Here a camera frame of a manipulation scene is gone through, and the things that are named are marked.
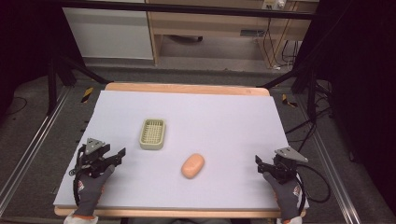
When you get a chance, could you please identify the black floor cables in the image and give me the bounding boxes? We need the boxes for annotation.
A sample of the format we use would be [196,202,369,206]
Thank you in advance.
[284,78,335,153]

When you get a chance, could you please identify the pale green soap dish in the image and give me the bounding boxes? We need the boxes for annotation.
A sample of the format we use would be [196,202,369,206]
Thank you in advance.
[138,118,167,151]

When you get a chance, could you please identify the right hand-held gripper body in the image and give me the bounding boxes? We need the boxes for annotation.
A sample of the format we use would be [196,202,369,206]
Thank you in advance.
[273,146,309,185]

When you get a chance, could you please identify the white power strip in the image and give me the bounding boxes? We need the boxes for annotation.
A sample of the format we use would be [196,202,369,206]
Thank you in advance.
[262,0,287,10]

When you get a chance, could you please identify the wooden desk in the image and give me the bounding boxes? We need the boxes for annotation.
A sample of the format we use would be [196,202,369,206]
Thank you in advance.
[145,0,319,68]

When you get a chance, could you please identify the yellow black striped marker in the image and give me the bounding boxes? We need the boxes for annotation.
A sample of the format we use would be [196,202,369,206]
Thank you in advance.
[80,86,94,104]
[281,93,298,108]

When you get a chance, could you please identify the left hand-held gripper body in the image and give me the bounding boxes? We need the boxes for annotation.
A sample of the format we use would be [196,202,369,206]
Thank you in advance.
[76,137,112,179]

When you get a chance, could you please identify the black metal stand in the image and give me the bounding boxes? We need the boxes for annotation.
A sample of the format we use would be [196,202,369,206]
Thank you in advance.
[256,66,321,124]
[46,55,110,116]

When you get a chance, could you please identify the black crossbar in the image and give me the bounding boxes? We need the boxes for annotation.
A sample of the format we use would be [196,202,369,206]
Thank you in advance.
[43,0,316,21]

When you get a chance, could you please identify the hanging desk cables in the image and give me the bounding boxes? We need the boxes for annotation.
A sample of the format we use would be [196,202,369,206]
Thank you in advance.
[262,17,301,70]

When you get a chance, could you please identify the white table mat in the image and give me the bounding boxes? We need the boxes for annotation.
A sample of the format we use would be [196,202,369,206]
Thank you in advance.
[52,90,310,210]

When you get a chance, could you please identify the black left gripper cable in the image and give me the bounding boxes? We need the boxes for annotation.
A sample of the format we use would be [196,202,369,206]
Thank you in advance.
[69,145,87,207]

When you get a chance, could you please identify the person's right hand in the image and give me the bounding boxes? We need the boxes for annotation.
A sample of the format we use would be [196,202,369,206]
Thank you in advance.
[262,171,304,222]

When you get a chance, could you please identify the wooden table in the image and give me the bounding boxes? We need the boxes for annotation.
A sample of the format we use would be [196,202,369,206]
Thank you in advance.
[53,81,308,219]

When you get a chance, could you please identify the aluminium floor rail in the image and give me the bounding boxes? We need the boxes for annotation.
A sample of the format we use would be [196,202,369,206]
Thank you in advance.
[0,85,72,216]
[295,94,362,224]

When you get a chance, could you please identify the white cabinet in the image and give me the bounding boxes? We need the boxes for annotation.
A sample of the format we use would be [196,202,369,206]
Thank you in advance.
[62,7,154,61]

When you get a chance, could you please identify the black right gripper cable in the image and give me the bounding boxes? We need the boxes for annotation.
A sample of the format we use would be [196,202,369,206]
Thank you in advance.
[294,163,332,217]

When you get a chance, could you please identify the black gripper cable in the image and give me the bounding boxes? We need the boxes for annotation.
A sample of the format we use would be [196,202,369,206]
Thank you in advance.
[294,163,332,217]
[69,145,87,207]

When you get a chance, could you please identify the person's left hand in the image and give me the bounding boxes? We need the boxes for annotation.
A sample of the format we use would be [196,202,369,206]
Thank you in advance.
[73,164,116,217]

